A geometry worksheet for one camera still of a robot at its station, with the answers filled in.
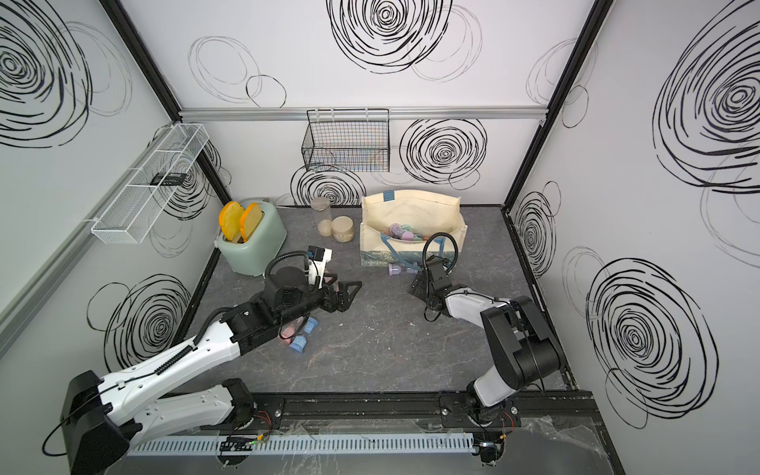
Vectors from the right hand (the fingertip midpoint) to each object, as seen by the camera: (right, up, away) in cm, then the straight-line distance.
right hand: (423, 289), depth 95 cm
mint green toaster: (-53, +11, -3) cm, 54 cm away
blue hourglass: (-37, -13, -12) cm, 41 cm away
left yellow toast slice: (-59, +23, -6) cm, 64 cm away
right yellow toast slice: (-54, +22, -6) cm, 58 cm away
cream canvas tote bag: (+2, +25, +4) cm, 25 cm away
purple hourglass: (-6, +19, +4) cm, 20 cm away
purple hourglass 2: (-8, +6, +4) cm, 11 cm away
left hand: (-21, +6, -22) cm, 31 cm away
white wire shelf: (-75, +23, -22) cm, 82 cm away
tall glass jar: (-35, +24, +10) cm, 44 cm away
